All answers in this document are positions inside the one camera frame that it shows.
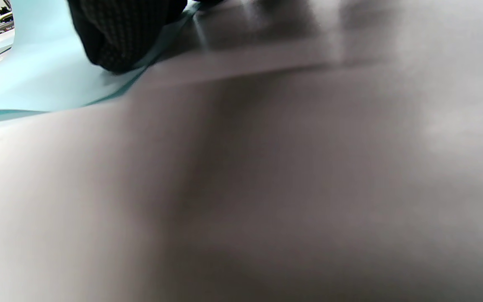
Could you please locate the person's right hand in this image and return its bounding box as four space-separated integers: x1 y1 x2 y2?
66 0 188 74

